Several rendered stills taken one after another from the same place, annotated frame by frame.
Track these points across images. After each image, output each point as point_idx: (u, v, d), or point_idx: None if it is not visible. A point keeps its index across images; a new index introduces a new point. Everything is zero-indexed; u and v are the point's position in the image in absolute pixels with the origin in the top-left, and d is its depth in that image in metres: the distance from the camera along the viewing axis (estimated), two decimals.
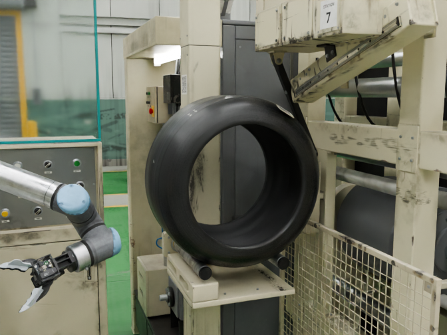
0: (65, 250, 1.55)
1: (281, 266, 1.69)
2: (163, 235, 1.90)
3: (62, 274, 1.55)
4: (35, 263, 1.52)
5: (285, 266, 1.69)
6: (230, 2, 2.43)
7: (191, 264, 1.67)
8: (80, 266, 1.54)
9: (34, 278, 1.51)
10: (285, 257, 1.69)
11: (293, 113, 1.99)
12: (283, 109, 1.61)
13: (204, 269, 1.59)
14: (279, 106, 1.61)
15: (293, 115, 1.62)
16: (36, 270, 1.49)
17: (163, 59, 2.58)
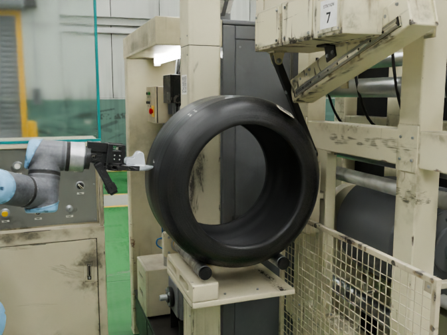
0: (88, 153, 1.49)
1: (281, 266, 1.69)
2: (163, 235, 1.90)
3: None
4: (122, 165, 1.53)
5: (285, 266, 1.69)
6: (230, 2, 2.43)
7: (191, 264, 1.67)
8: None
9: None
10: (285, 257, 1.69)
11: (293, 113, 1.99)
12: (283, 109, 1.61)
13: (204, 269, 1.59)
14: (279, 106, 1.61)
15: (293, 115, 1.62)
16: (122, 157, 1.55)
17: (163, 59, 2.58)
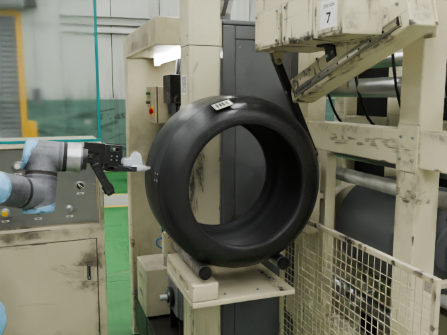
0: (86, 153, 1.49)
1: (287, 264, 1.70)
2: (163, 235, 1.90)
3: None
4: (119, 165, 1.53)
5: (286, 260, 1.69)
6: (230, 2, 2.43)
7: None
8: None
9: None
10: (278, 264, 1.69)
11: (293, 113, 1.99)
12: (219, 105, 1.54)
13: (209, 276, 1.60)
14: (214, 106, 1.54)
15: (231, 102, 1.55)
16: (119, 157, 1.54)
17: (163, 59, 2.58)
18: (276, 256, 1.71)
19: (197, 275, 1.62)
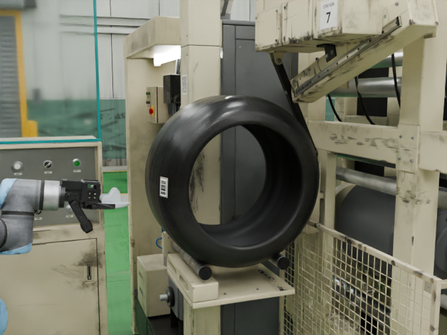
0: (62, 192, 1.48)
1: (281, 262, 1.69)
2: (163, 235, 1.90)
3: None
4: (97, 203, 1.52)
5: (281, 266, 1.69)
6: (230, 2, 2.43)
7: (191, 264, 1.67)
8: None
9: None
10: (289, 262, 1.70)
11: (293, 113, 1.99)
12: (163, 190, 1.51)
13: (203, 269, 1.59)
14: (161, 195, 1.52)
15: (163, 177, 1.50)
16: (97, 195, 1.54)
17: (163, 59, 2.58)
18: None
19: None
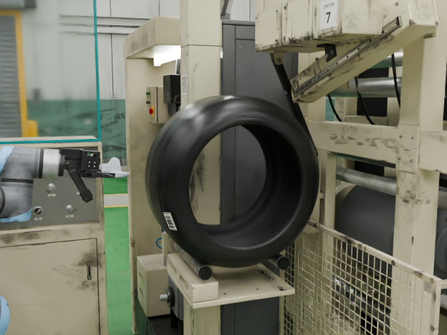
0: (62, 160, 1.47)
1: (281, 266, 1.69)
2: (163, 235, 1.90)
3: (71, 169, 1.54)
4: (97, 171, 1.51)
5: (285, 267, 1.69)
6: (230, 2, 2.43)
7: None
8: None
9: None
10: (286, 258, 1.69)
11: (293, 113, 1.99)
12: (170, 224, 1.53)
13: (205, 278, 1.60)
14: (171, 228, 1.54)
15: (166, 213, 1.52)
16: (97, 163, 1.53)
17: (163, 59, 2.58)
18: None
19: (196, 270, 1.62)
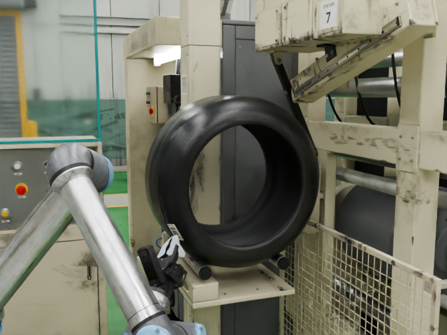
0: None
1: (283, 260, 1.69)
2: (163, 235, 1.90)
3: (163, 281, 1.40)
4: None
5: (280, 264, 1.69)
6: (230, 2, 2.43)
7: (192, 269, 1.67)
8: (169, 304, 1.38)
9: (163, 259, 1.46)
10: (287, 267, 1.70)
11: (293, 113, 1.99)
12: (176, 234, 1.54)
13: (201, 272, 1.59)
14: None
15: (170, 224, 1.53)
16: None
17: (163, 59, 2.58)
18: None
19: (206, 264, 1.62)
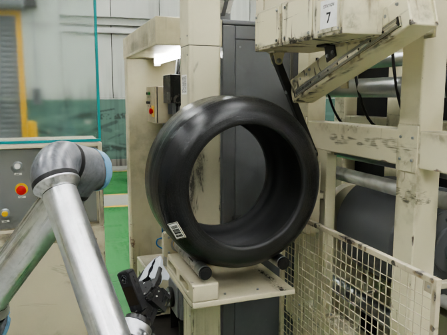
0: None
1: (283, 260, 1.69)
2: (163, 235, 1.90)
3: (144, 307, 1.32)
4: None
5: (280, 264, 1.69)
6: (230, 2, 2.43)
7: (192, 269, 1.67)
8: (151, 331, 1.30)
9: (146, 283, 1.38)
10: (287, 267, 1.70)
11: (293, 113, 1.99)
12: (177, 233, 1.55)
13: (201, 272, 1.59)
14: (178, 237, 1.56)
15: (172, 223, 1.54)
16: None
17: (163, 59, 2.58)
18: None
19: (206, 264, 1.62)
